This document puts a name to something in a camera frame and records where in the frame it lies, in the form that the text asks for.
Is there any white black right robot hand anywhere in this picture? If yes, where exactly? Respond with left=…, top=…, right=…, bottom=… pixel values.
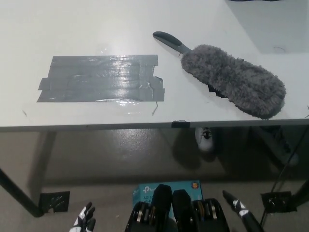
left=222, top=189, right=251, bottom=218

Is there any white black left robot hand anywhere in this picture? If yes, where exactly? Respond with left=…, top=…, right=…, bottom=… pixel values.
left=69, top=202, right=97, bottom=232

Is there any grey fluffy duster with handle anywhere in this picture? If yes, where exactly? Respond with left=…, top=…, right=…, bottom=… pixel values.
left=152, top=30, right=287, bottom=120

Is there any black ribbed robot body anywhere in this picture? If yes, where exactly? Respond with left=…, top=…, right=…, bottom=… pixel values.
left=124, top=184, right=230, bottom=232

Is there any black floor tape patch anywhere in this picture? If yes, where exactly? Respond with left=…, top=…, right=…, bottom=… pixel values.
left=39, top=190, right=70, bottom=215
left=260, top=191, right=294, bottom=213

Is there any teal router cardboard box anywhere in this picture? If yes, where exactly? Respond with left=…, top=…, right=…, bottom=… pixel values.
left=133, top=179, right=204, bottom=218

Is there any black metal table leg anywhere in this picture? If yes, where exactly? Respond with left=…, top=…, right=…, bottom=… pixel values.
left=0, top=166, right=45, bottom=217

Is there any white shoe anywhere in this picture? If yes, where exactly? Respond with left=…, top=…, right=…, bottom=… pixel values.
left=195, top=126, right=215, bottom=152

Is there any small black tape strip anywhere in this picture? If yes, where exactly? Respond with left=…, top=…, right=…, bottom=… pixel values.
left=171, top=119, right=191, bottom=129

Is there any black tape patch on table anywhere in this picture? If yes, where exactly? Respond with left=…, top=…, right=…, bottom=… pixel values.
left=206, top=85, right=223, bottom=98

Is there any grey duct tape patch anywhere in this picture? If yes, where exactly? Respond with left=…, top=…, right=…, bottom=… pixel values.
left=36, top=54, right=166, bottom=103

